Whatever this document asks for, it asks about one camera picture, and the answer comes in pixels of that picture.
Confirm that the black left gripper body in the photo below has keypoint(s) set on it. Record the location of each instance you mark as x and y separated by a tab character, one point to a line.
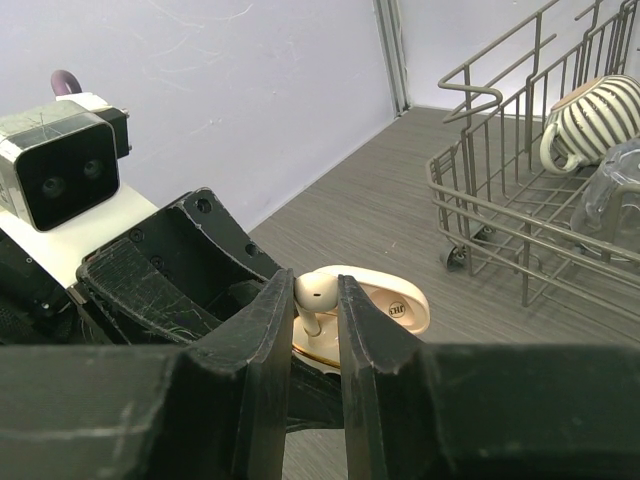
130	273

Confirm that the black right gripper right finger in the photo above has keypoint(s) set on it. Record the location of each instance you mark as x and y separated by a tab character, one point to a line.
417	410

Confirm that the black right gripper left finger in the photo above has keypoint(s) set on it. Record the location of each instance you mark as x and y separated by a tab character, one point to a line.
216	409

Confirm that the pink white earbud case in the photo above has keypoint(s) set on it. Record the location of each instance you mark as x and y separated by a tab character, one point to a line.
399	299

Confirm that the pink white earbud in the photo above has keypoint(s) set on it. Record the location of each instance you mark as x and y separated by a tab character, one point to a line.
315	292

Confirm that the clear drinking glass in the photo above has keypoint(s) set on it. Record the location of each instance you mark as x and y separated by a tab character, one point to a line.
609	207

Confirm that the striped beige mug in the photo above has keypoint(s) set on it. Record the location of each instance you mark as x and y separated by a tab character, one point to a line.
586	123

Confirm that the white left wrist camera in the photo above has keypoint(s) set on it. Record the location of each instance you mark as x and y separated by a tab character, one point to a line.
62	197

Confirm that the metal wire dish rack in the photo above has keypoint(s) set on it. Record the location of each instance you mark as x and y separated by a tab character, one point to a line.
541	189

